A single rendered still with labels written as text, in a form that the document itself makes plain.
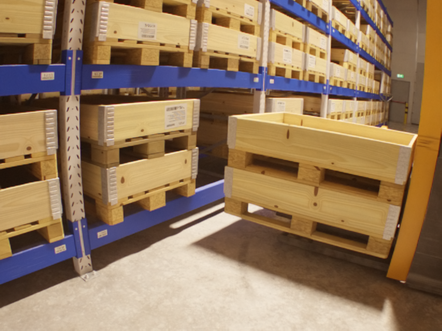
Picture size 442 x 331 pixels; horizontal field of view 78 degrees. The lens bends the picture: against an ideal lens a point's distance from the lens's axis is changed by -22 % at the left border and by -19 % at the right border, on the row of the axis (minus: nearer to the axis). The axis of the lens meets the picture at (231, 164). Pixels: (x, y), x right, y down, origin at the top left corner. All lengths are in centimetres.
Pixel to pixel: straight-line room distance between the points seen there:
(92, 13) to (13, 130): 73
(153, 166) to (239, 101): 158
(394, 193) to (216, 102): 228
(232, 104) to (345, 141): 179
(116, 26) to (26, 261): 132
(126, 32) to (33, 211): 106
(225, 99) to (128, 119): 180
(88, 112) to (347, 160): 148
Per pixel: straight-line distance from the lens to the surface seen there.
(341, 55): 588
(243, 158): 222
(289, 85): 360
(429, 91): 189
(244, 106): 338
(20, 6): 162
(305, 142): 200
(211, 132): 363
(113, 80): 184
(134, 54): 200
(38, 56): 162
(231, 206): 235
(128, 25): 189
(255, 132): 215
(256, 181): 219
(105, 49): 178
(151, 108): 198
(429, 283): 211
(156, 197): 214
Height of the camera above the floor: 110
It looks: 14 degrees down
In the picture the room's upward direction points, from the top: 3 degrees clockwise
